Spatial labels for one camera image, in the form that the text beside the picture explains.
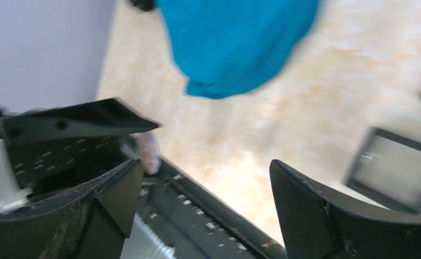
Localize blue garment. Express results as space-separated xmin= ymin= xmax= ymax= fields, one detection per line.
xmin=156 ymin=0 xmax=320 ymax=99

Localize black square frame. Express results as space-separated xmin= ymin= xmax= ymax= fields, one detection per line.
xmin=345 ymin=127 xmax=421 ymax=215

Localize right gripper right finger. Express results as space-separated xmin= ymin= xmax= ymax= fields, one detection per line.
xmin=269 ymin=160 xmax=421 ymax=259

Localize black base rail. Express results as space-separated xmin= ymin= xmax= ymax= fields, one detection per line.
xmin=121 ymin=162 xmax=287 ymax=259

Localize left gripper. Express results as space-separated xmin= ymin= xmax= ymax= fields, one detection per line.
xmin=0 ymin=98 xmax=160 ymax=195

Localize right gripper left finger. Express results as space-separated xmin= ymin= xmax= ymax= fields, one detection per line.
xmin=0 ymin=160 xmax=143 ymax=258

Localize black poker chip case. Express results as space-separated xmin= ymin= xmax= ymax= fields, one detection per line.
xmin=128 ymin=0 xmax=156 ymax=12

